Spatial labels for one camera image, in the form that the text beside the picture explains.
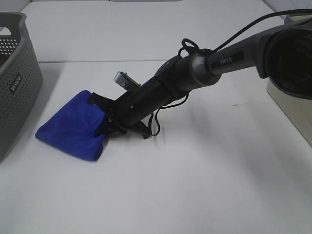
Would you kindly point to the beige plastic bin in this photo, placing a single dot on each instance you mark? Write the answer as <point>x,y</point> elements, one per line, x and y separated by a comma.
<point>290,104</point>

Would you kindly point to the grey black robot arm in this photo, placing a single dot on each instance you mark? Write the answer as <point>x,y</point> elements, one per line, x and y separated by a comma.
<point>204,67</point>

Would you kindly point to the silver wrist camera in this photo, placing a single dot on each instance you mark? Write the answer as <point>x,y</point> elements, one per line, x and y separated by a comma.
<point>126,82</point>

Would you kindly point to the blue towel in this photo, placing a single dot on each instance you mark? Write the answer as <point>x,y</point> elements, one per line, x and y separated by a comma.
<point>71,129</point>

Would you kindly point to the grey perforated plastic basket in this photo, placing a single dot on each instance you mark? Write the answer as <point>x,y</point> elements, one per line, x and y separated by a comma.
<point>20,78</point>

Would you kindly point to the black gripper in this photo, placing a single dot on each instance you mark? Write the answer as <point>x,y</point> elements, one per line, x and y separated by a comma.
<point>133,111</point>

